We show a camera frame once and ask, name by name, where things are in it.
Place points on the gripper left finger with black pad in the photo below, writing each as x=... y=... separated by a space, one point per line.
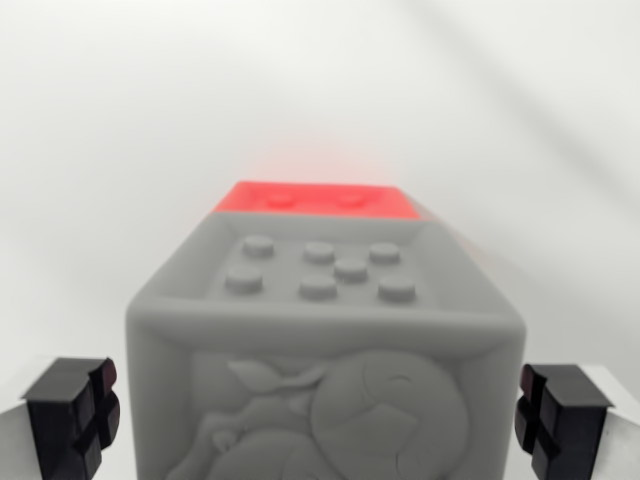
x=60 y=425

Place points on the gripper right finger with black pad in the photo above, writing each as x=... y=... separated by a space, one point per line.
x=575 y=425

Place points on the grey embossed rubber cube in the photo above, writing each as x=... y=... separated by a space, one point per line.
x=325 y=350

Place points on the red rubber cube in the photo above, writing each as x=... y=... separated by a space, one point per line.
x=320 y=201

